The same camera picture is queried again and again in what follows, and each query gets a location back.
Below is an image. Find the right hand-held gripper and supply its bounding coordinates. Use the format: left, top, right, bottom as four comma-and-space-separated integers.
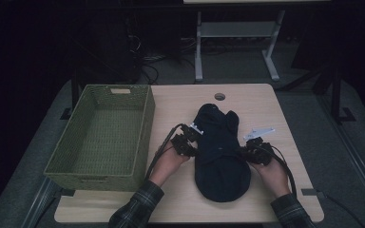
240, 126, 276, 166

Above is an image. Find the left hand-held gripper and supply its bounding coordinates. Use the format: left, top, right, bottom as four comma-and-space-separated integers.
170, 123, 204, 158

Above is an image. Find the black garment with fishbone print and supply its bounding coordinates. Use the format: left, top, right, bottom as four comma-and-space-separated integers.
193, 103, 252, 203

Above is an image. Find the green woven basket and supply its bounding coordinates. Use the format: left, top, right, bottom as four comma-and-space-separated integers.
43, 84, 157, 193

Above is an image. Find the person's left hand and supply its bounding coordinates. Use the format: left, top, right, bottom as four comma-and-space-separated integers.
147, 141, 192, 188

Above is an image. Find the person's right hand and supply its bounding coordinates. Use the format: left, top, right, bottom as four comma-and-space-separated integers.
250, 156, 291, 200

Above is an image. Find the black metal stand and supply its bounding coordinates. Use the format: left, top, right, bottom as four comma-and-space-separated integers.
59, 70, 81, 121
328, 60, 357, 125

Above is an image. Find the dark cabinet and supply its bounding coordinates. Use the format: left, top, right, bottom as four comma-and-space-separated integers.
75, 12, 143, 84

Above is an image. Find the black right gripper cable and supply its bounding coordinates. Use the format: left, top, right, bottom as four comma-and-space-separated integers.
259, 142, 298, 198

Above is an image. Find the tangle of floor cables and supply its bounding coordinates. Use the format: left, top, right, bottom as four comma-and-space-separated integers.
129, 32, 201, 86

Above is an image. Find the metal floor rail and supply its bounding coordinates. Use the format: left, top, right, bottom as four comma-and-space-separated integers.
20, 177, 58, 228
316, 93, 365, 220

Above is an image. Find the black floor cable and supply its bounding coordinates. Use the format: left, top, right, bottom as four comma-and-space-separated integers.
317, 191, 365, 228

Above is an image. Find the white metal desk frame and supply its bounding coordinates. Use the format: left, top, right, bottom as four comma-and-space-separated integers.
182, 0, 332, 83

